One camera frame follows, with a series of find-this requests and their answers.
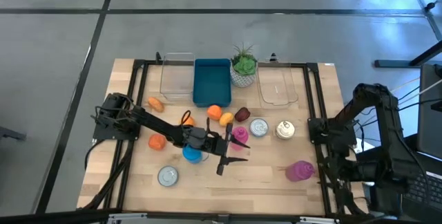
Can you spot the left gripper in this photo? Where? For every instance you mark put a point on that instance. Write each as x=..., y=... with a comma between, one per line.
x=210, y=142

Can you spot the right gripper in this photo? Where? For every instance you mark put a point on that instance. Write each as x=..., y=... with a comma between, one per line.
x=359, y=175

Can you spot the bright pink squeeze bottle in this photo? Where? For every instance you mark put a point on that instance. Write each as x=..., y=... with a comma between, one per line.
x=239, y=135

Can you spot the dark red toy fruit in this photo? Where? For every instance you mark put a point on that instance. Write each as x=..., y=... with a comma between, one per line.
x=242, y=114

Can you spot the blue plastic squeeze bottle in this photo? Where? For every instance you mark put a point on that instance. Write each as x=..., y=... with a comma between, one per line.
x=191, y=155

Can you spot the round orange toy fruit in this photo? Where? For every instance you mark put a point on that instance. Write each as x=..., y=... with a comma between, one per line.
x=189, y=122
x=214, y=112

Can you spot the gold tin can blue label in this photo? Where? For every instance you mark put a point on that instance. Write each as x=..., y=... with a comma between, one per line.
x=285, y=129

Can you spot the purple pink squeeze bottle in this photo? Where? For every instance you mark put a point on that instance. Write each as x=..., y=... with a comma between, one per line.
x=299, y=171

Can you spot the red orange toy fruit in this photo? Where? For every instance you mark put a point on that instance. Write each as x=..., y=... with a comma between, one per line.
x=157, y=142

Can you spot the oblong orange toy fruit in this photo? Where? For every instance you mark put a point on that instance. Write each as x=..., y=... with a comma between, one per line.
x=156, y=104

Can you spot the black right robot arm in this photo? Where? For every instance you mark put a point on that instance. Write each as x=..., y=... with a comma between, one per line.
x=380, y=113

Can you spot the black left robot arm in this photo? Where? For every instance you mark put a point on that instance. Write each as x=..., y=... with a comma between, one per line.
x=155, y=122

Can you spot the white sheet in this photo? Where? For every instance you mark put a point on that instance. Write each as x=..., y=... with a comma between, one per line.
x=362, y=146

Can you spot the yellow toy lemon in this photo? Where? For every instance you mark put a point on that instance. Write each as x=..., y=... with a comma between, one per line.
x=226, y=119

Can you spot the teal label tin can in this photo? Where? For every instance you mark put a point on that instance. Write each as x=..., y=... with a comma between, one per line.
x=259, y=127

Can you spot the black laptop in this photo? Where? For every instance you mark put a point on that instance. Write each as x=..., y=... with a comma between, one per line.
x=424, y=186

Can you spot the silver tin can navy label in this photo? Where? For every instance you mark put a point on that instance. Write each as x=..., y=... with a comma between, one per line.
x=168, y=176

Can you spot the teal plastic tray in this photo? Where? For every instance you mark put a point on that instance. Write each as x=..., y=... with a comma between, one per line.
x=212, y=82

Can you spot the clear plastic container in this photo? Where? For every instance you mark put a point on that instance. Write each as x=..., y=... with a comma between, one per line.
x=172, y=79
x=276, y=85

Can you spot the potted succulent white pot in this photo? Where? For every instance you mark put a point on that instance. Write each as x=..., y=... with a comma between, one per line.
x=244, y=66

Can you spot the black desk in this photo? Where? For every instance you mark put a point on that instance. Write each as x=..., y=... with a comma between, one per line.
x=430, y=113

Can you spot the black stand leg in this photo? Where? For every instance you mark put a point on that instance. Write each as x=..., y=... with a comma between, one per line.
x=390, y=64

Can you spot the grey chair leg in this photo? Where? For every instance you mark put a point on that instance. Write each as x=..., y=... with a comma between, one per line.
x=10, y=134

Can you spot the silver aluminium bracket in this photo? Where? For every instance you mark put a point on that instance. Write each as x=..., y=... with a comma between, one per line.
x=321, y=220
x=127, y=217

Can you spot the black aluminium table frame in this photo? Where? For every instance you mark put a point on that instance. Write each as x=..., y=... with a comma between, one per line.
x=139, y=64

